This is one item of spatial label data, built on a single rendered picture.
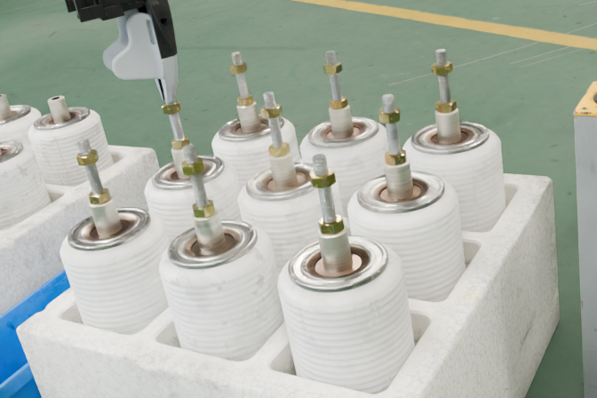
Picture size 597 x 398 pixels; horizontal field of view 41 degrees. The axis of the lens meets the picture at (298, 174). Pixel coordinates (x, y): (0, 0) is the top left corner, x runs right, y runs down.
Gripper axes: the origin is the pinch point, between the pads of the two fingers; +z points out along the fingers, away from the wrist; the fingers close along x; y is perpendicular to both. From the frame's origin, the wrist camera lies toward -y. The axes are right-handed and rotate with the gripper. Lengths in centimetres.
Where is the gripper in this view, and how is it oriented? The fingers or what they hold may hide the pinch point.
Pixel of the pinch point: (171, 85)
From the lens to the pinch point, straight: 78.8
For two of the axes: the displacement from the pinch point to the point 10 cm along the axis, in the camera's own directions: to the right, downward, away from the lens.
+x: 4.1, 3.1, -8.6
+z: 1.7, 9.0, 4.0
